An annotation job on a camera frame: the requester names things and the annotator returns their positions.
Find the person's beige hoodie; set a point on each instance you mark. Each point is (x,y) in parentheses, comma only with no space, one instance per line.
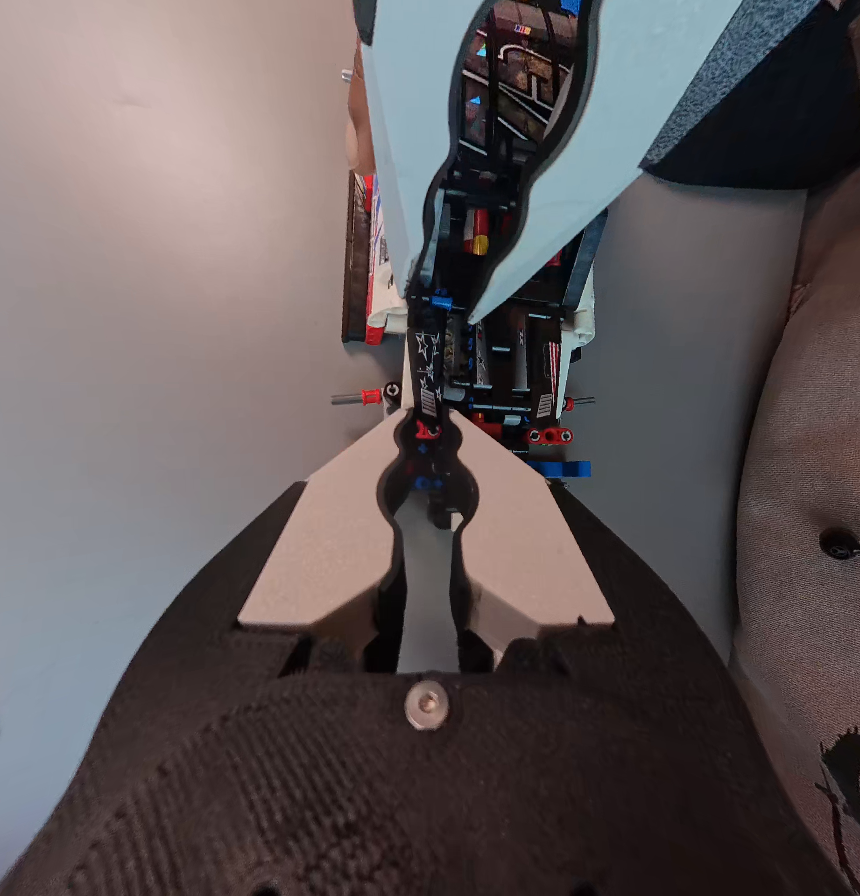
(808,420)

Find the grey desk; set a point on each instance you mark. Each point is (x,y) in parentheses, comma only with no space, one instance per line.
(157,280)

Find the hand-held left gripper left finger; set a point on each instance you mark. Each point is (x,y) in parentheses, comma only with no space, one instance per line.
(318,553)

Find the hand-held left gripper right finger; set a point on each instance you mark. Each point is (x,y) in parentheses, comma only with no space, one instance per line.
(535,553)

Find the person's right hand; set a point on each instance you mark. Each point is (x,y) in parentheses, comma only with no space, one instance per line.
(358,133)

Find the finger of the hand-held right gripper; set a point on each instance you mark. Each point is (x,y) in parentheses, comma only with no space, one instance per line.
(647,84)
(409,84)

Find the toy brick race car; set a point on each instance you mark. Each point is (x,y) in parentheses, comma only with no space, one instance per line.
(514,350)

